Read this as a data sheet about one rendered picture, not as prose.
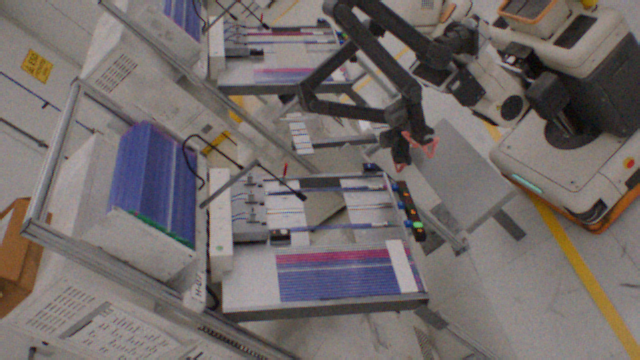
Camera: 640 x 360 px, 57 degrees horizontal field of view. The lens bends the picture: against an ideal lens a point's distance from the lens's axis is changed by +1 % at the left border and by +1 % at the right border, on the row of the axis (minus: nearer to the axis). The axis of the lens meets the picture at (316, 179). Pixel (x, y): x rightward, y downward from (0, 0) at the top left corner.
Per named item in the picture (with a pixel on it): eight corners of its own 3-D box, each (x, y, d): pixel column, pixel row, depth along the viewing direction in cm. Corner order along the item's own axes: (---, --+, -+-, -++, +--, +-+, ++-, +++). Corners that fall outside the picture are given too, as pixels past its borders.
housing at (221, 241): (230, 193, 252) (229, 167, 243) (234, 281, 215) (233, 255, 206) (211, 193, 251) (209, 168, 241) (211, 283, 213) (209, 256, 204)
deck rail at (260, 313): (424, 304, 211) (428, 293, 207) (426, 309, 210) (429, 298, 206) (223, 319, 201) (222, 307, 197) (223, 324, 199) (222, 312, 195)
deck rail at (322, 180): (382, 182, 262) (384, 171, 258) (383, 185, 261) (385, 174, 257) (220, 188, 252) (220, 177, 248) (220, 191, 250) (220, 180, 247)
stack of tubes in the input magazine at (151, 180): (197, 154, 234) (141, 115, 219) (194, 247, 196) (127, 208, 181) (176, 172, 239) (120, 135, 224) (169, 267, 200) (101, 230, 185)
